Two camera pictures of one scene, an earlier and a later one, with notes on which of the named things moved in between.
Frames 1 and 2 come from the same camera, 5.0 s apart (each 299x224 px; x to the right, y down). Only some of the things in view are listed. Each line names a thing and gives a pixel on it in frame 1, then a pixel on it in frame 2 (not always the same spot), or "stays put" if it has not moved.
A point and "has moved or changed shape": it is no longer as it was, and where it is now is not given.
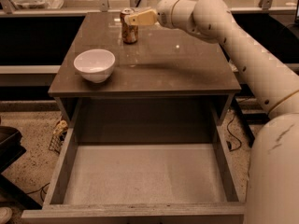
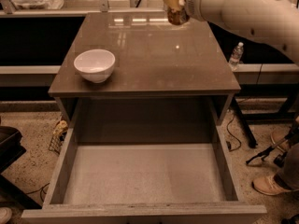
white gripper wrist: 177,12 to 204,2
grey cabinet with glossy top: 166,88 stays put
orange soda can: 130,32 has moved or changed shape
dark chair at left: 10,150 stays put
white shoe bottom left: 6,214 stays put
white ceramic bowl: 95,64 stays put
